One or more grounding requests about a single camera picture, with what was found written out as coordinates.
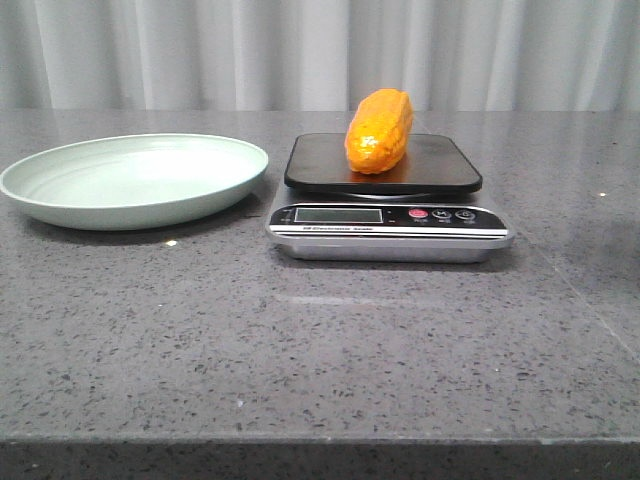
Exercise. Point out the orange corn cob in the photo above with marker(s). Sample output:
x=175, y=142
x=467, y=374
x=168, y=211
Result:
x=378, y=134

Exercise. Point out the silver black kitchen scale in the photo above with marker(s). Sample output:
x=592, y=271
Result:
x=429, y=208

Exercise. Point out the pale green plate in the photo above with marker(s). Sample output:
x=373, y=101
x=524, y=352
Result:
x=134, y=182

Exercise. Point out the white pleated curtain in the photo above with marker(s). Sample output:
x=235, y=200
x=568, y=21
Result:
x=320, y=55

